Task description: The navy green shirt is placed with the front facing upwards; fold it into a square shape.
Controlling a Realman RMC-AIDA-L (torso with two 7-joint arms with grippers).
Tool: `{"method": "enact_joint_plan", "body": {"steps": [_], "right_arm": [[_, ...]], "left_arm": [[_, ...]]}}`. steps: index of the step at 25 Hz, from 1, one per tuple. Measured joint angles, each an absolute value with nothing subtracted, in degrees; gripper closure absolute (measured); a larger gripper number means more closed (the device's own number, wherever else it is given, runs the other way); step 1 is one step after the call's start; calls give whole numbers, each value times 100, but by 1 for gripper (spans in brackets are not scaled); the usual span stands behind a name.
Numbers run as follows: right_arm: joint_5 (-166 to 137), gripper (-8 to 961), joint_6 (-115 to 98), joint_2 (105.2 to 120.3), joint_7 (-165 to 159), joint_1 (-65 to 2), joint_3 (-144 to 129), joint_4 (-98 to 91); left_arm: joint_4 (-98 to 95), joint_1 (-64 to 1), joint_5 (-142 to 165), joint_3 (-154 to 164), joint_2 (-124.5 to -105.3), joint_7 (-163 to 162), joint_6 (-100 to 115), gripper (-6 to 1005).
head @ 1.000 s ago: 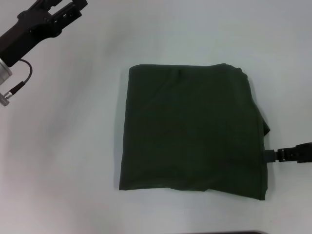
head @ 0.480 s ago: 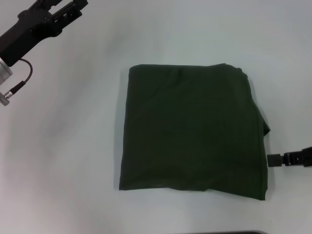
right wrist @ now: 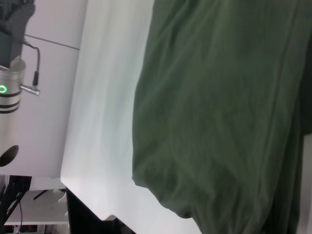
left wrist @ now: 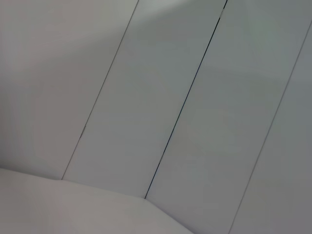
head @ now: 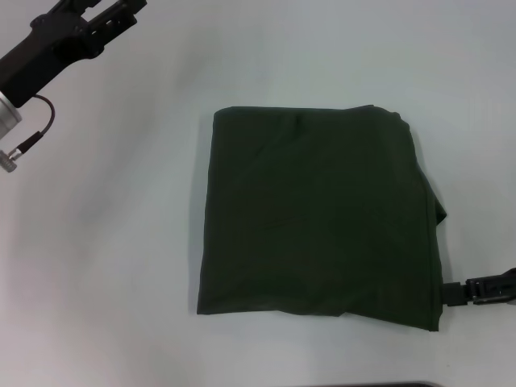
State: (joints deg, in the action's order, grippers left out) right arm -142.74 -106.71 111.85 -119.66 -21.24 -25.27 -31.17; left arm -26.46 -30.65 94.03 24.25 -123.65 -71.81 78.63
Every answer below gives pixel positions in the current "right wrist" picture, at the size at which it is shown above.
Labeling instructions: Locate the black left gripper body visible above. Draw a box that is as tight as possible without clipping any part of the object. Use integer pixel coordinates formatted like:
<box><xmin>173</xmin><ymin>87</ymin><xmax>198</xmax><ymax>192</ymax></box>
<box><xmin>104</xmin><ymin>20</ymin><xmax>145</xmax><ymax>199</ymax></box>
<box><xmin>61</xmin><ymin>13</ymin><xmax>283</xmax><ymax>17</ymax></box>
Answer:
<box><xmin>0</xmin><ymin>0</ymin><xmax>37</xmax><ymax>69</ymax></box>

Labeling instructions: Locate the dark green FREE t-shirt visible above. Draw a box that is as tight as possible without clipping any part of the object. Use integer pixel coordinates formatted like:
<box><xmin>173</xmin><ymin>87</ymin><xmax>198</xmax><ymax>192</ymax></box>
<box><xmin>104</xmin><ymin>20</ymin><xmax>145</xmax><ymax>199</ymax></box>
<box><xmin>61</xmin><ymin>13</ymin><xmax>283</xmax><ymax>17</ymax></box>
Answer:
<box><xmin>131</xmin><ymin>0</ymin><xmax>312</xmax><ymax>234</ymax></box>

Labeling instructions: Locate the white side shelf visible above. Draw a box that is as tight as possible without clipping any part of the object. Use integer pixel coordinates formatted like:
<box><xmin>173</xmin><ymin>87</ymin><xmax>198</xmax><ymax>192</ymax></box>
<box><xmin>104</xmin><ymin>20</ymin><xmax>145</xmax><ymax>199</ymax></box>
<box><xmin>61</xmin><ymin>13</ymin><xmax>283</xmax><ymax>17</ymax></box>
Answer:
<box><xmin>4</xmin><ymin>187</ymin><xmax>69</xmax><ymax>226</ymax></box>

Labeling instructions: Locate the black table side panel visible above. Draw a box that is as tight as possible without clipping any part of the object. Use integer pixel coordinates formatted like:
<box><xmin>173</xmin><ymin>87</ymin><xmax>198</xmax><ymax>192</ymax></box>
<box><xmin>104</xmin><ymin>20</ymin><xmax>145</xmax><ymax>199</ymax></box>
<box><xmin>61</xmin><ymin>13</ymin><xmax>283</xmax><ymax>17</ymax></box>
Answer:
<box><xmin>65</xmin><ymin>185</ymin><xmax>138</xmax><ymax>234</ymax></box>

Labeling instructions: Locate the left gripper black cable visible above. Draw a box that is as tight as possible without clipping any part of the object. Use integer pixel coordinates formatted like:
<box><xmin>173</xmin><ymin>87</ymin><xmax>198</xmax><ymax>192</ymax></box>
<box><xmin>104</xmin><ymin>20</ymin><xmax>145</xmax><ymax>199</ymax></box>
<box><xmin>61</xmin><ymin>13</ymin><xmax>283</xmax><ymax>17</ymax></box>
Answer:
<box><xmin>19</xmin><ymin>40</ymin><xmax>41</xmax><ymax>97</ymax></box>

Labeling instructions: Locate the black metal stand frame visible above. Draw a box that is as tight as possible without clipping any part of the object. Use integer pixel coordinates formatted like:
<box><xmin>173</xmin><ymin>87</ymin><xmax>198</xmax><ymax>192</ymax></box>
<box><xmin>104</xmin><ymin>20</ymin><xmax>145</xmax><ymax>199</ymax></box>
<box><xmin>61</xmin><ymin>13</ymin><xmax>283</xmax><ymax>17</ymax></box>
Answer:
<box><xmin>0</xmin><ymin>175</ymin><xmax>33</xmax><ymax>221</ymax></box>

